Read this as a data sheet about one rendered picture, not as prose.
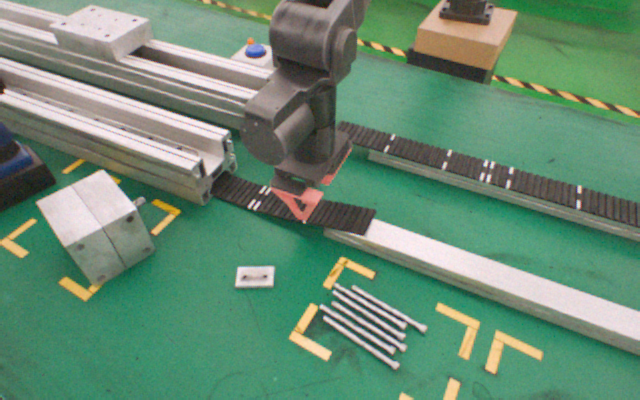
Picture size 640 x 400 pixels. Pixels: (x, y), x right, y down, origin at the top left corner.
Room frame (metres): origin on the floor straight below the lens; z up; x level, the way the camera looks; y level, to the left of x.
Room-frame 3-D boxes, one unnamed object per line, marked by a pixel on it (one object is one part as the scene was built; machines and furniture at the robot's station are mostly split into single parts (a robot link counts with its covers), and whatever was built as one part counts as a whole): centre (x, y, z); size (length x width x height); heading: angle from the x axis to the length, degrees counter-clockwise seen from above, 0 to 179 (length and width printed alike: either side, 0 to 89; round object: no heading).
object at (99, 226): (0.37, 0.30, 0.83); 0.11 x 0.10 x 0.10; 134
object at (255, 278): (0.31, 0.09, 0.78); 0.05 x 0.03 x 0.01; 91
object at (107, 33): (0.83, 0.45, 0.87); 0.16 x 0.11 x 0.07; 65
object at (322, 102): (0.41, 0.01, 1.01); 0.07 x 0.06 x 0.07; 149
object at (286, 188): (0.39, 0.02, 0.87); 0.07 x 0.07 x 0.09; 65
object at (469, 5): (1.01, -0.35, 0.88); 0.12 x 0.09 x 0.08; 67
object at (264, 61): (0.82, 0.14, 0.81); 0.10 x 0.08 x 0.06; 155
